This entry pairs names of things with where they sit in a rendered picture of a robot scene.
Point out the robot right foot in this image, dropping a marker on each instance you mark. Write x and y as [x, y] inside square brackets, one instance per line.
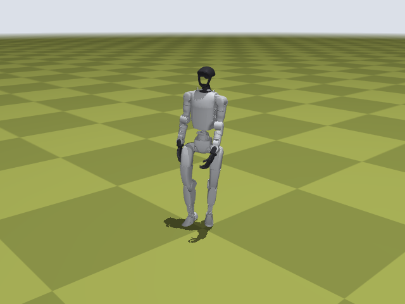
[189, 221]

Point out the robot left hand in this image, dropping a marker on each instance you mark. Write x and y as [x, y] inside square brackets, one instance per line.
[210, 159]

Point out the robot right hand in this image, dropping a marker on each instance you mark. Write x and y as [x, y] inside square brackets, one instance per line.
[179, 150]

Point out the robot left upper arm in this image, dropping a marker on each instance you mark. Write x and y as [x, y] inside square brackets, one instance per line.
[222, 102]

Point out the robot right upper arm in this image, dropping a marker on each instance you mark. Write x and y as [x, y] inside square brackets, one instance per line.
[185, 118]

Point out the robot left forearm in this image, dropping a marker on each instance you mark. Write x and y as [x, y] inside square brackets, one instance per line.
[217, 138]

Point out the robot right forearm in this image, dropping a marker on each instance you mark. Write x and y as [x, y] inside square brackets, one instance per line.
[182, 132]

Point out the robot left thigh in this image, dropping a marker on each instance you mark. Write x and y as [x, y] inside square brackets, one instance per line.
[215, 168]

